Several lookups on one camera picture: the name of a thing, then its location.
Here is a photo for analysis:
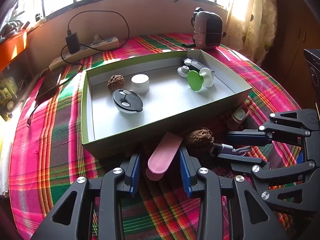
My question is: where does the pink plastic case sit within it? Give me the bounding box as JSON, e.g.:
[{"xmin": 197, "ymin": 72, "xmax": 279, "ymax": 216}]
[{"xmin": 146, "ymin": 132, "xmax": 183, "ymax": 181}]

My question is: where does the brown walnut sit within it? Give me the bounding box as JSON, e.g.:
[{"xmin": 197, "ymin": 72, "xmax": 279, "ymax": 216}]
[
  {"xmin": 183, "ymin": 127, "xmax": 214, "ymax": 153},
  {"xmin": 107, "ymin": 75, "xmax": 125, "ymax": 92}
]

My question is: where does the black round lid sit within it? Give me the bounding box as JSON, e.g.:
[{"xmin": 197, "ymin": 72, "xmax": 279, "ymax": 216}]
[{"xmin": 112, "ymin": 89, "xmax": 143, "ymax": 114}]

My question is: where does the green white spool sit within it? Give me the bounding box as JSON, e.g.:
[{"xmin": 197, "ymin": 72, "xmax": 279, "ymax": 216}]
[{"xmin": 187, "ymin": 68, "xmax": 214, "ymax": 92}]

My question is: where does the white round cap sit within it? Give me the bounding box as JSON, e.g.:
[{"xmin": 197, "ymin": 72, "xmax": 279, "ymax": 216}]
[{"xmin": 131, "ymin": 74, "xmax": 150, "ymax": 94}]

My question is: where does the black remote device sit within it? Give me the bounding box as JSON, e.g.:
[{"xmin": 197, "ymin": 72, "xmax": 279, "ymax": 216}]
[{"xmin": 182, "ymin": 58, "xmax": 209, "ymax": 72}]

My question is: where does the white round suction knob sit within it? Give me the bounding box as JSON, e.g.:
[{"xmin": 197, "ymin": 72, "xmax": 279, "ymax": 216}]
[{"xmin": 177, "ymin": 66, "xmax": 190, "ymax": 78}]

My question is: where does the pink holder with white insert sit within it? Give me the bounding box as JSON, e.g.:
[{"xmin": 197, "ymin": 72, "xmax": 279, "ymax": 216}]
[{"xmin": 229, "ymin": 104, "xmax": 249, "ymax": 130}]

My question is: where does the white green cardboard box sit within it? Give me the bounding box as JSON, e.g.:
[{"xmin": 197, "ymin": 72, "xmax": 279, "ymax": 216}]
[{"xmin": 81, "ymin": 50, "xmax": 252, "ymax": 159}]

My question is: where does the plaid pink green cloth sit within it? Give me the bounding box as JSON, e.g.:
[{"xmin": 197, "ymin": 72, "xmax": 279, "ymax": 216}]
[{"xmin": 9, "ymin": 46, "xmax": 299, "ymax": 239}]

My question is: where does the brown walnut in box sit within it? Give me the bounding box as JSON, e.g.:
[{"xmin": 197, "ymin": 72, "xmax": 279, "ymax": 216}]
[{"xmin": 107, "ymin": 75, "xmax": 125, "ymax": 92}]

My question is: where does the cream dotted curtain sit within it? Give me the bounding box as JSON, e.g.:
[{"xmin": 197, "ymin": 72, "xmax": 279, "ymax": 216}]
[{"xmin": 222, "ymin": 0, "xmax": 278, "ymax": 65}]

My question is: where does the grey black mini heater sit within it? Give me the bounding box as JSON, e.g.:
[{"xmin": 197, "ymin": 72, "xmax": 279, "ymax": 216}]
[{"xmin": 182, "ymin": 7, "xmax": 223, "ymax": 50}]

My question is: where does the black phone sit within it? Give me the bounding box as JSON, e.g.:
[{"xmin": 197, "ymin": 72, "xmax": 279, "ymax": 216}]
[{"xmin": 35, "ymin": 67, "xmax": 63, "ymax": 105}]

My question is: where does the white power strip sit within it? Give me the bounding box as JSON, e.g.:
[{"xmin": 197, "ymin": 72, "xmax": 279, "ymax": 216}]
[{"xmin": 49, "ymin": 37, "xmax": 119, "ymax": 70}]

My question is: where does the black charger adapter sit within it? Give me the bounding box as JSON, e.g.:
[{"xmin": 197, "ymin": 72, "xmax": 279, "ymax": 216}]
[{"xmin": 66, "ymin": 32, "xmax": 80, "ymax": 54}]

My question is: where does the orange plastic tray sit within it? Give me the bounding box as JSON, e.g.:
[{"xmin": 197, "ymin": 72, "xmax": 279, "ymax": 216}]
[{"xmin": 0, "ymin": 30, "xmax": 27, "ymax": 71}]

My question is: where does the black charger cable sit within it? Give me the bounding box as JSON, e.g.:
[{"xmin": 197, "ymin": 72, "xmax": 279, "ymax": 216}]
[{"xmin": 26, "ymin": 10, "xmax": 130, "ymax": 128}]

